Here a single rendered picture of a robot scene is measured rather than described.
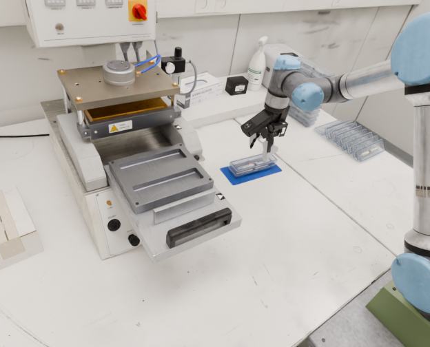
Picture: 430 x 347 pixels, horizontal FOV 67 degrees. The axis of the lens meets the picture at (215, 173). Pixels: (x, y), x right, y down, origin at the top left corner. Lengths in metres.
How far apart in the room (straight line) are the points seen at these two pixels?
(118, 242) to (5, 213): 0.28
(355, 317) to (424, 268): 0.33
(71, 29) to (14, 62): 0.43
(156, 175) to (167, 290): 0.30
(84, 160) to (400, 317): 0.85
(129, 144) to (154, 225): 0.34
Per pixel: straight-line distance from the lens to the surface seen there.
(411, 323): 0.95
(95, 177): 0.82
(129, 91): 0.86
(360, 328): 0.97
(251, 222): 1.04
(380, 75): 0.92
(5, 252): 0.93
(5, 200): 1.01
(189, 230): 0.66
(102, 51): 1.06
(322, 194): 1.24
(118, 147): 0.97
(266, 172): 1.24
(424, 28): 0.67
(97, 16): 0.99
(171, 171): 0.79
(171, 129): 0.96
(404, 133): 3.14
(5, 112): 1.45
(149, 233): 0.69
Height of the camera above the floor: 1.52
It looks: 41 degrees down
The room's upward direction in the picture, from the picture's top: 11 degrees clockwise
